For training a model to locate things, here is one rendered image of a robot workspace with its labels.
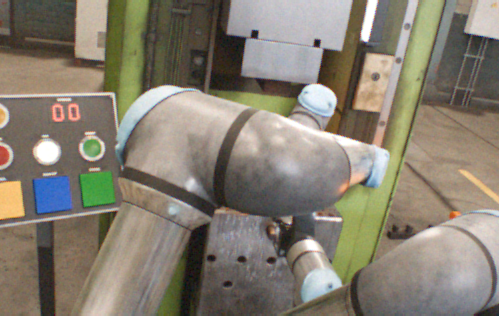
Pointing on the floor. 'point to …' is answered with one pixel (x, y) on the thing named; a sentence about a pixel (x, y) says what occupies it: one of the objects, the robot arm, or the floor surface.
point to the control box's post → (46, 267)
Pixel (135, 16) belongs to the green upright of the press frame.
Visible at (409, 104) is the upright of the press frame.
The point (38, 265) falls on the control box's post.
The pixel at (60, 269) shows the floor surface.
